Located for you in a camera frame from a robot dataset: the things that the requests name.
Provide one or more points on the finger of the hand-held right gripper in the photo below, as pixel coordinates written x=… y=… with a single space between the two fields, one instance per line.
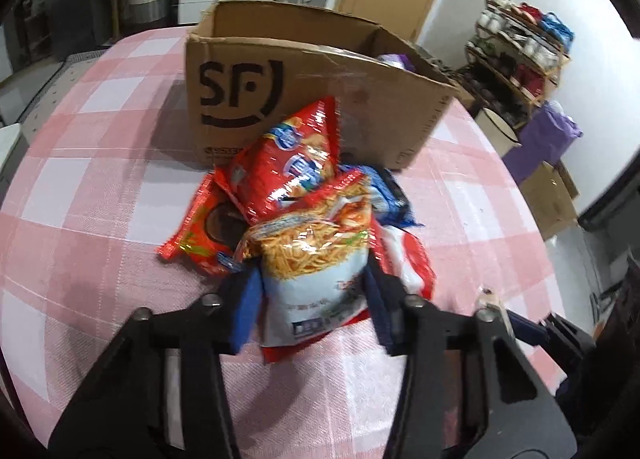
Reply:
x=530 y=331
x=572 y=349

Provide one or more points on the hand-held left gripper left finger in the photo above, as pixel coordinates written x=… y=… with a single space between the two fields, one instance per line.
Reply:
x=247 y=309

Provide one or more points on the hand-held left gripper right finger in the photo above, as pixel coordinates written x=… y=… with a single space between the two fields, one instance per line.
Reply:
x=385 y=314

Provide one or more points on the red and white snack bag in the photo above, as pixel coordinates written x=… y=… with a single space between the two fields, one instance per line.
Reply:
x=407 y=259

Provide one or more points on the white noodle snack bag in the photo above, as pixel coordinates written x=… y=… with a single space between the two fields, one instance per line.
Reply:
x=315 y=264

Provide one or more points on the red cookie packet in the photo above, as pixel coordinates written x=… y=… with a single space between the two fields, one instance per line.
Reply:
x=200 y=234

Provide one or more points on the blue cookie packet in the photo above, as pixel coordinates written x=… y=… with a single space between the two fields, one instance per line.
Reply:
x=390 y=199

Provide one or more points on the large red chips bag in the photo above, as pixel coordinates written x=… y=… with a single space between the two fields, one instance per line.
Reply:
x=295 y=159

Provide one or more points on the brown cardboard box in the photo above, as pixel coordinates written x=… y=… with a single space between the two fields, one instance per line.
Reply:
x=320 y=84

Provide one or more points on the purple and white snack packet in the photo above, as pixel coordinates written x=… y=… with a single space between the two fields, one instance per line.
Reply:
x=395 y=61

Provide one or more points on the brown paper bag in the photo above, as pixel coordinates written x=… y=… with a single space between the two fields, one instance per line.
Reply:
x=547 y=199

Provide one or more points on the pink checked tablecloth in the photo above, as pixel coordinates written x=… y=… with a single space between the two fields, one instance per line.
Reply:
x=100 y=219

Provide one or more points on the purple bag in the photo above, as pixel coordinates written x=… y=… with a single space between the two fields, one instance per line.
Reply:
x=542 y=144

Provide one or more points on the cream waste bin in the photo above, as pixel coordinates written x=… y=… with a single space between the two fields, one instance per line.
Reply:
x=495 y=131

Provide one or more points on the scattered pile of sneakers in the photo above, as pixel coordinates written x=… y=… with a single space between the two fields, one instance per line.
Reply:
x=450 y=74

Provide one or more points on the wooden shoe rack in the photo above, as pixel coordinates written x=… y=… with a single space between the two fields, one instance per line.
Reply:
x=500 y=71

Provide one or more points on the grey side cabinet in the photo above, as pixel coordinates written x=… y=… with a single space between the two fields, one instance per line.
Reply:
x=10 y=144

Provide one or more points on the dotted grey mat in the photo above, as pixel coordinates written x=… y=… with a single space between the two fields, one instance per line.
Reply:
x=50 y=84

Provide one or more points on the grey refrigerator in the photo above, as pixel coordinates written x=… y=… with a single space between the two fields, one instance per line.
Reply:
x=65 y=4

